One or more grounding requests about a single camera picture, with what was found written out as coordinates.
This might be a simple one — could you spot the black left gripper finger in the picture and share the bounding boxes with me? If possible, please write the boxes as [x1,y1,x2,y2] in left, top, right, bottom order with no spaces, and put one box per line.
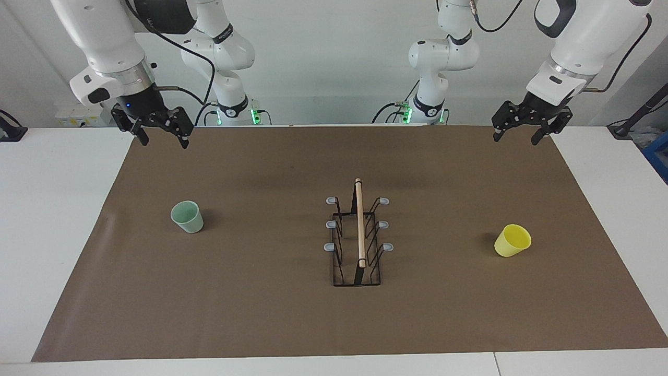
[531,107,574,146]
[492,101,528,143]

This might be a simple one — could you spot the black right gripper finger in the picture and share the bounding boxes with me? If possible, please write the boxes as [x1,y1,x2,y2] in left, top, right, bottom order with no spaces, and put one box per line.
[111,103,150,146]
[157,107,195,149]

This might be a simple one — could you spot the pale green plastic cup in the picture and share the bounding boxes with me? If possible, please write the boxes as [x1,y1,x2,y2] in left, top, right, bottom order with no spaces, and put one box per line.
[171,201,205,234]

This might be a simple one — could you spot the yellow plastic cup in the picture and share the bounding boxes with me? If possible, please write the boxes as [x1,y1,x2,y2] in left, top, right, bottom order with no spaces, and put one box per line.
[494,224,532,258]

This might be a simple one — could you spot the black stand pole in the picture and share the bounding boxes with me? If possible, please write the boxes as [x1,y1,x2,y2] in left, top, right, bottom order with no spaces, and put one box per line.
[607,84,668,140]

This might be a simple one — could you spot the blue box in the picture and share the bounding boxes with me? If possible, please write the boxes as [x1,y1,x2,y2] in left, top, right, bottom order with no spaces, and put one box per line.
[642,131,668,184]

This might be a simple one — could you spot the black table clamp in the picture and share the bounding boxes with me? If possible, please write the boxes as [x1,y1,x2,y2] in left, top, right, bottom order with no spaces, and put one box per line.
[0,109,28,143]

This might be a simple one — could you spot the brown table mat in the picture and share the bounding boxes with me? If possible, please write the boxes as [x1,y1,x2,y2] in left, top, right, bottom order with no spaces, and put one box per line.
[31,125,668,362]

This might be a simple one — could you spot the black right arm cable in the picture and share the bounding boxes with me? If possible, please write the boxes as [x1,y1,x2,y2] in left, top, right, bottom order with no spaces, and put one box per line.
[123,0,217,126]

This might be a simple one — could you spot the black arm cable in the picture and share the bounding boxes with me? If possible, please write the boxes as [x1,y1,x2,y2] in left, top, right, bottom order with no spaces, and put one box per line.
[470,0,653,93]
[123,0,217,126]

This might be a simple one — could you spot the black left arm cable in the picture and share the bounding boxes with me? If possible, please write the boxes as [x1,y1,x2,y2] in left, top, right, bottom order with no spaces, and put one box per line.
[470,0,653,93]

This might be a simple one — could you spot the black base cable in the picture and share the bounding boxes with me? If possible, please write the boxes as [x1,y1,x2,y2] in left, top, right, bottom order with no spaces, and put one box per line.
[372,101,418,124]

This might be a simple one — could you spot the black wire cup rack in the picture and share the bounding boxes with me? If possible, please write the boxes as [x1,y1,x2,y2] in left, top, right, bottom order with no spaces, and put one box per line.
[324,178,395,287]

